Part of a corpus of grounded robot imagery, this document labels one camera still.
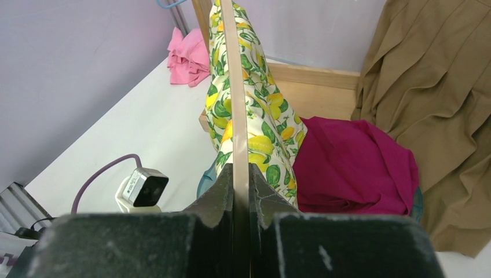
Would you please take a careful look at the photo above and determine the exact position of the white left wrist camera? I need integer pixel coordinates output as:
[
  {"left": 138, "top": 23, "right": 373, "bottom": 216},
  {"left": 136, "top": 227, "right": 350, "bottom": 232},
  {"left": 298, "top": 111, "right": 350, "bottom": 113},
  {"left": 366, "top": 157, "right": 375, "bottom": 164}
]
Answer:
[{"left": 115, "top": 167, "right": 169, "bottom": 214}]

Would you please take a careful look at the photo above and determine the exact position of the pink crumpled cloth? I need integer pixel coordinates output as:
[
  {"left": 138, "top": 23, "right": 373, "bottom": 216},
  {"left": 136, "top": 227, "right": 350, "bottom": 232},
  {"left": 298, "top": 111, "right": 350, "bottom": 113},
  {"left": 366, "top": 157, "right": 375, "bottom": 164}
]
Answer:
[{"left": 167, "top": 28, "right": 210, "bottom": 87}]

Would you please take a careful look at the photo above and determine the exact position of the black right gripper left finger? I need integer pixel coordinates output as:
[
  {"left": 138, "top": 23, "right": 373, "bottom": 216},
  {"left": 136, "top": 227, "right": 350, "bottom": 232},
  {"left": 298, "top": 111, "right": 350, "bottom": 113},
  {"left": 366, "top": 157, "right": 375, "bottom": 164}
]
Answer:
[{"left": 9, "top": 163, "right": 233, "bottom": 277}]

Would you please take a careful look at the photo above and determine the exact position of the magenta cloth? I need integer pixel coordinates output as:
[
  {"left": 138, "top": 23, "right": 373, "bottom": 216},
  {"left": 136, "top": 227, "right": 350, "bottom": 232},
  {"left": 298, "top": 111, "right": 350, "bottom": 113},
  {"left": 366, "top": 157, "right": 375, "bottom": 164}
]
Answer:
[{"left": 293, "top": 117, "right": 419, "bottom": 215}]

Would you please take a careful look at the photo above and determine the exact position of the yellow patterned cloth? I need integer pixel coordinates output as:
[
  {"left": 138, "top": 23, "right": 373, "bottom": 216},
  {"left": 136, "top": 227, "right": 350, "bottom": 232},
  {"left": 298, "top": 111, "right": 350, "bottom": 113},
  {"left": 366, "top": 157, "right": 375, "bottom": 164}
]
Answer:
[{"left": 205, "top": 1, "right": 307, "bottom": 207}]

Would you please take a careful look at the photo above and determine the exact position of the teal plastic basket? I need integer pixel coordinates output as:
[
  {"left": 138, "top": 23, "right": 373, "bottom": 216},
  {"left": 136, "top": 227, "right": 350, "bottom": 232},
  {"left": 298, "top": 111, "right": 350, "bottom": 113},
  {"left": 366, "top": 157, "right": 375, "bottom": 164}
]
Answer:
[{"left": 196, "top": 159, "right": 423, "bottom": 222}]

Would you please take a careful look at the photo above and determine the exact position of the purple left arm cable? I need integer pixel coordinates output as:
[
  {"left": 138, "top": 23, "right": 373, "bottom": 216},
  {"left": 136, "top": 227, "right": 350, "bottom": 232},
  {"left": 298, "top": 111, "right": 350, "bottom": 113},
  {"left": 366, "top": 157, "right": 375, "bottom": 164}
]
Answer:
[{"left": 70, "top": 153, "right": 144, "bottom": 215}]

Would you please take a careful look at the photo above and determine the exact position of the wooden clothes rack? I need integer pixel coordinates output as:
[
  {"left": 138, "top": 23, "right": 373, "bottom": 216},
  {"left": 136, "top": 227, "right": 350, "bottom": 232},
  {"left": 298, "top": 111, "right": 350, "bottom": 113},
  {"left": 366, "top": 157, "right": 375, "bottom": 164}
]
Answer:
[{"left": 190, "top": 0, "right": 361, "bottom": 133}]

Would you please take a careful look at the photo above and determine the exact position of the beige wooden hanger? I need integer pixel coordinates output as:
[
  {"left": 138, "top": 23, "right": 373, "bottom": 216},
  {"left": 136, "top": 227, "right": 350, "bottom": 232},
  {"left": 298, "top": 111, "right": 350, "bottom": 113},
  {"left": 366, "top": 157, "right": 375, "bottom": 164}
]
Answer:
[{"left": 220, "top": 1, "right": 251, "bottom": 277}]

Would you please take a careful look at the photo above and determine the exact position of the brown skirt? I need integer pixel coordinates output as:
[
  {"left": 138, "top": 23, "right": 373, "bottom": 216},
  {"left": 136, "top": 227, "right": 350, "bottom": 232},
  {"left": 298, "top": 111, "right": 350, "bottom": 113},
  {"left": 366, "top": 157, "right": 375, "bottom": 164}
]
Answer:
[{"left": 351, "top": 1, "right": 490, "bottom": 258}]

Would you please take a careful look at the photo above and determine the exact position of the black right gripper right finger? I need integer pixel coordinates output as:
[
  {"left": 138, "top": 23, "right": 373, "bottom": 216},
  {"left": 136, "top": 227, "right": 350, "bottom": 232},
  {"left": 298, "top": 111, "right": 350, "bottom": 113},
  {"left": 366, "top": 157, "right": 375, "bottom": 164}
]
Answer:
[{"left": 249, "top": 164, "right": 444, "bottom": 277}]

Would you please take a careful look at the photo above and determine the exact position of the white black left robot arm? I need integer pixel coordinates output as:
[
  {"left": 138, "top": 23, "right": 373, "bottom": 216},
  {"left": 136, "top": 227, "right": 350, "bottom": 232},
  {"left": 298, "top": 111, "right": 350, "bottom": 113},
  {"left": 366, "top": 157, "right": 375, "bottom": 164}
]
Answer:
[{"left": 1, "top": 217, "right": 56, "bottom": 277}]

